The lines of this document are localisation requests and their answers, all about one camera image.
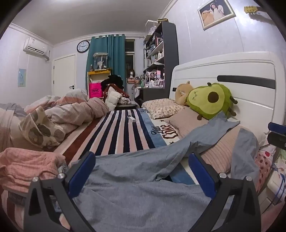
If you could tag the dark bookshelf with clutter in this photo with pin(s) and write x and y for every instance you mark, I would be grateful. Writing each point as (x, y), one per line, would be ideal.
(169, 55)

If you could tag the white door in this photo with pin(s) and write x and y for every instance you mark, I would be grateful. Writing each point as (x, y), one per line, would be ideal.
(64, 75)

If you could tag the light blue wall poster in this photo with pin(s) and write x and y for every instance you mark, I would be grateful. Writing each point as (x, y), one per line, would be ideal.
(22, 77)

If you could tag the strawberry printed cloth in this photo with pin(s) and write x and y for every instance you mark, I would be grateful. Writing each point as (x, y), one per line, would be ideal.
(264, 165)

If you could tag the glass display case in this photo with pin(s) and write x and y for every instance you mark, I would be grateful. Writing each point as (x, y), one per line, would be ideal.
(100, 61)

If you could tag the white storage box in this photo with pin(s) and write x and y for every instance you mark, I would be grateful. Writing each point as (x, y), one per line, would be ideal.
(273, 189)

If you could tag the white air conditioner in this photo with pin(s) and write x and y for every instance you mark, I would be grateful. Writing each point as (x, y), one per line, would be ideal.
(34, 48)

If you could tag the yellow shelf rack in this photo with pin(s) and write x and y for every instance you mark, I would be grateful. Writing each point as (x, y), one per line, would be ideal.
(99, 72)

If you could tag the window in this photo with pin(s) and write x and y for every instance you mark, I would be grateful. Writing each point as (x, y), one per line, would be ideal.
(130, 55)

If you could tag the beige brown-dotted pillow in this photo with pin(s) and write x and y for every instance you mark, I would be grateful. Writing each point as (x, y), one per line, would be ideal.
(40, 127)

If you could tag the yellow ukulele head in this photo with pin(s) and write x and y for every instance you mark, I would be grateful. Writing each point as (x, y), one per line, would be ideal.
(252, 9)

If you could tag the brown plush toy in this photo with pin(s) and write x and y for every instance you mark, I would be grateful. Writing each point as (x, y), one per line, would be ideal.
(181, 93)

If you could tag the pink and white duvet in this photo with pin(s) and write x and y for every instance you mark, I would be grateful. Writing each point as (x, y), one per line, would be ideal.
(73, 111)

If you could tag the floral pillow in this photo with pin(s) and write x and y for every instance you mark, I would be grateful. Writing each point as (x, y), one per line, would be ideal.
(163, 107)

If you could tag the white remote control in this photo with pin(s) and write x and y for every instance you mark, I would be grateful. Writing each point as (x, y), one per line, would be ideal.
(131, 118)

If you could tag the teal curtain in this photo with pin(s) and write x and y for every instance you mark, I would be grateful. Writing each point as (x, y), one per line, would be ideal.
(115, 58)

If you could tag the mannequin head with wig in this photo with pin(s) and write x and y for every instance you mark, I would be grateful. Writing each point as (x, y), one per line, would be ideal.
(131, 74)

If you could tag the round wall clock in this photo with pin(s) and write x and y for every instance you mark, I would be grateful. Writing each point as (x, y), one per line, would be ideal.
(83, 46)

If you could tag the pink checked cloth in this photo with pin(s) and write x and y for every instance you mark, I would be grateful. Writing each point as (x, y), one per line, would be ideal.
(26, 165)

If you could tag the green avocado plush toy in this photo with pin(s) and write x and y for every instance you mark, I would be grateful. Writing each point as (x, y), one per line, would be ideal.
(212, 100)

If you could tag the pink shopping bag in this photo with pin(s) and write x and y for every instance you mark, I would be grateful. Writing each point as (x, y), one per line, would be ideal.
(95, 91)

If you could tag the striped blanket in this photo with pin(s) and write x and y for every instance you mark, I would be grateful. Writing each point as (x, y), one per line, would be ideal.
(125, 133)

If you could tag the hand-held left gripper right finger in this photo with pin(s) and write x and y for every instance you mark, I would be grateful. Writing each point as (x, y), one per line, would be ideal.
(201, 176)

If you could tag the pile of clothes on chair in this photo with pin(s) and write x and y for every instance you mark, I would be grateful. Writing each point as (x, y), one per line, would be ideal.
(114, 98)

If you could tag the white bed headboard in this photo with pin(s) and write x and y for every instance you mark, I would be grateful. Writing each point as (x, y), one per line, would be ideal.
(245, 69)

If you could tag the framed wall photo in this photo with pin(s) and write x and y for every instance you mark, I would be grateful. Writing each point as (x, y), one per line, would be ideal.
(215, 13)

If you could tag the pink ribbed pillow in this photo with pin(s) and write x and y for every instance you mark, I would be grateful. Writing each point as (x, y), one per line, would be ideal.
(190, 125)

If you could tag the black clothing pile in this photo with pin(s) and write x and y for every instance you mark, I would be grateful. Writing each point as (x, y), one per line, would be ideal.
(114, 80)

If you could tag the grey-blue pants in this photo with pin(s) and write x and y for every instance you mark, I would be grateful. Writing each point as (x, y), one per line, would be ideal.
(134, 189)

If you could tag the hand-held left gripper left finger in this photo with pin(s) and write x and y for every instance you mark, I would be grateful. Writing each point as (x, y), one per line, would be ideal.
(81, 175)

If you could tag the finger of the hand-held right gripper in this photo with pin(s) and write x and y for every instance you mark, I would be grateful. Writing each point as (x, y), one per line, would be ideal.
(278, 128)

